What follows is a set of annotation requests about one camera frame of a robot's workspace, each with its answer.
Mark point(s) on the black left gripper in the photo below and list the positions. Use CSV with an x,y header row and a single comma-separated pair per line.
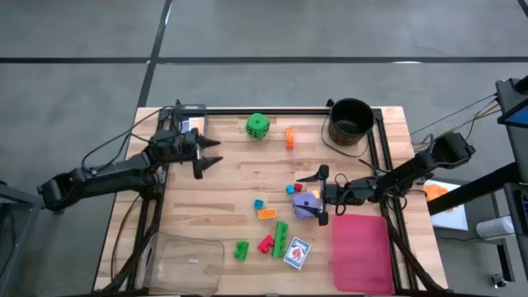
x,y
177,146

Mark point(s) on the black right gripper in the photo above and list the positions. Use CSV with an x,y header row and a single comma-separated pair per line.
x,y
340,194

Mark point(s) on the purple foam die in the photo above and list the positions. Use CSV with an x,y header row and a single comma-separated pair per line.
x,y
299,211

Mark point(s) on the orange toy block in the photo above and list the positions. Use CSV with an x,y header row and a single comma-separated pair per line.
x,y
267,213
289,138

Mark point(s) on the long green toy block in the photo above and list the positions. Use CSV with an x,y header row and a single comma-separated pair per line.
x,y
280,239

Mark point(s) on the teal toy block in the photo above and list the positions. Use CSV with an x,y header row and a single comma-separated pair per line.
x,y
258,204

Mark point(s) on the green foam die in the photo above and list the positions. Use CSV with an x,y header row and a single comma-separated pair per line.
x,y
257,125

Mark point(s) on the white playing card box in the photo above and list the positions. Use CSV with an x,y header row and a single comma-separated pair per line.
x,y
297,252

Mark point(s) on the large red toy block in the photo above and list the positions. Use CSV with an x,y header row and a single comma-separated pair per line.
x,y
266,244

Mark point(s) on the short green toy block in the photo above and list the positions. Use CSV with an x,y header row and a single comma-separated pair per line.
x,y
241,250

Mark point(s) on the large clear plastic bin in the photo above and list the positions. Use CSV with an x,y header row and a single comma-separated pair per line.
x,y
181,264

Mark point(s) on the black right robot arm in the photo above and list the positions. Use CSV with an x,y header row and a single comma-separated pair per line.
x,y
412,167

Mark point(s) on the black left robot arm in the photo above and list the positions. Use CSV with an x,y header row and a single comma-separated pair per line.
x,y
103,173

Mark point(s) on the small grey plastic bin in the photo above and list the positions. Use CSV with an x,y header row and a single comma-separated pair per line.
x,y
198,111

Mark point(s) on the pink plastic tray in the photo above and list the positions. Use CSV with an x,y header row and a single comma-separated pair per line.
x,y
363,255

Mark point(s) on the black pumpkin bucket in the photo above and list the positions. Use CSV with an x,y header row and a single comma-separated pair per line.
x,y
350,121

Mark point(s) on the orange object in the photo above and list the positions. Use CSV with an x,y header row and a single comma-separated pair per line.
x,y
437,191

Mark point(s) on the white sheet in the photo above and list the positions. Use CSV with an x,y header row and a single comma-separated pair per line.
x,y
451,214

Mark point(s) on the black equipment stand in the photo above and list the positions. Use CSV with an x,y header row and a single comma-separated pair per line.
x,y
474,189

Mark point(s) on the grey roll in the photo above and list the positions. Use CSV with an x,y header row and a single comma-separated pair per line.
x,y
495,227

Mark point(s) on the dark grey cart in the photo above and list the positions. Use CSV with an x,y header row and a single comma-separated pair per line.
x,y
16,197

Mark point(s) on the small black caster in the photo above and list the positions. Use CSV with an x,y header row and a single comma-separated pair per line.
x,y
499,280

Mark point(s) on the tablet with blue screen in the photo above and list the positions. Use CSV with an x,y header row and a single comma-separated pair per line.
x,y
517,117

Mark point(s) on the black aluminium rig frame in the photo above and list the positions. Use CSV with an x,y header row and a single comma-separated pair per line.
x,y
268,111

